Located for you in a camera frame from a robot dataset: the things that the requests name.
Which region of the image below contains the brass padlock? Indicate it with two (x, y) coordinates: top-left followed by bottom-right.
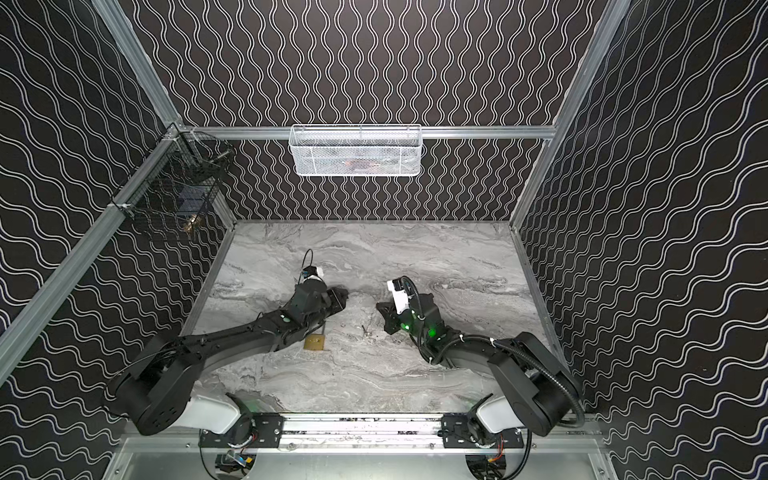
(303, 323), (326, 351)

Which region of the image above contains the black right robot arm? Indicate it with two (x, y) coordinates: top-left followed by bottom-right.
(376, 291), (586, 442)

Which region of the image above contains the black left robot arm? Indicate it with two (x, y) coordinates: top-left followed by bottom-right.
(105, 276), (349, 444)

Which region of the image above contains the aluminium back crossbar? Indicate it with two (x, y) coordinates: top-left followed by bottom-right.
(183, 125), (556, 141)

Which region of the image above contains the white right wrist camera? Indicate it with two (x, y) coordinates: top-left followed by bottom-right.
(387, 277), (410, 315)

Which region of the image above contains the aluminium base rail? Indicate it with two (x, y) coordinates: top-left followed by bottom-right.
(118, 413), (603, 455)

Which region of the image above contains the white mesh wall basket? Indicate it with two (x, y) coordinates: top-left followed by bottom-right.
(288, 124), (424, 177)

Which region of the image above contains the black wire wall basket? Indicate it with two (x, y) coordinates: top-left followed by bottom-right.
(120, 132), (235, 244)

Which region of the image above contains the aluminium left side rail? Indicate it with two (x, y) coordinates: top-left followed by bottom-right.
(1, 124), (180, 381)

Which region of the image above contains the aluminium corner frame post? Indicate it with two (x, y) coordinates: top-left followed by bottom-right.
(92, 0), (183, 126)

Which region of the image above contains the aluminium right corner post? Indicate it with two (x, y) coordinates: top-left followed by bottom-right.
(510, 0), (631, 231)

